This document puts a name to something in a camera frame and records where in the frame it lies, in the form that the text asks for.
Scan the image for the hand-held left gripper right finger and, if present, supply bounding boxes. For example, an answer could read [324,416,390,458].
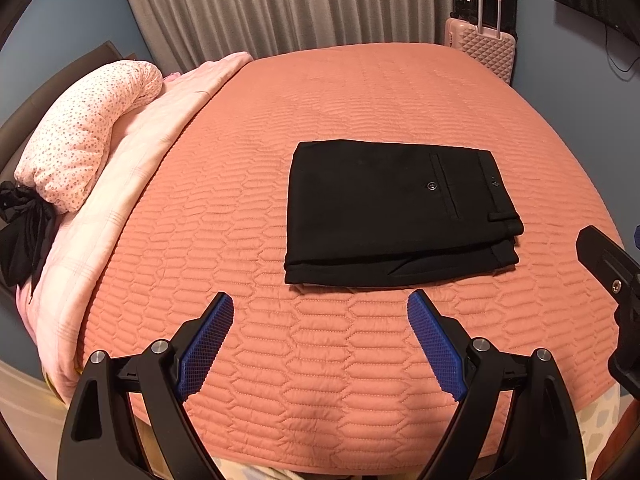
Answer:
[407,289,587,480]

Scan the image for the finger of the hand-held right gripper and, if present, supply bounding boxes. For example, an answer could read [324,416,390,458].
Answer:
[575,225,640,311]

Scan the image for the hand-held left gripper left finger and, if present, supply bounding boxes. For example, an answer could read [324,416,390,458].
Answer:
[57,291,236,480]

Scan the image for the black pants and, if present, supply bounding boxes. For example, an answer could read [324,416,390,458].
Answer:
[283,139,525,287]

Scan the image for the white leaf print sheet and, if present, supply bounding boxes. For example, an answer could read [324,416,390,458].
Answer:
[575,385,622,480]

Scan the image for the folded pink blanket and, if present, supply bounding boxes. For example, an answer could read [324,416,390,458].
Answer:
[15,51,251,401]

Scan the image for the black crumpled cloth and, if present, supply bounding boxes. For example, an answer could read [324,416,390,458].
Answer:
[0,180,58,286]

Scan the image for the pink dotted pillow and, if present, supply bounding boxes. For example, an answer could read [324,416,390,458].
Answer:
[14,60,164,212]

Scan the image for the pink hard-shell suitcase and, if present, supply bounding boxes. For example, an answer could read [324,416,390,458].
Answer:
[444,0,517,86]

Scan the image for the orange quilted bedspread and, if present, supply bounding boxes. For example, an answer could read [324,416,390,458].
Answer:
[75,42,626,463]

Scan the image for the brown bed headboard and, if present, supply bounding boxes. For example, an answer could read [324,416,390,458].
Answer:
[0,42,136,176]

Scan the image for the grey pleated curtain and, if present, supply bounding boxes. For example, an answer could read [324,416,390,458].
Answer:
[115,0,458,63]

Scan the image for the black television cable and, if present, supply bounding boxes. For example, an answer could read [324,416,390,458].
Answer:
[604,24,640,82]

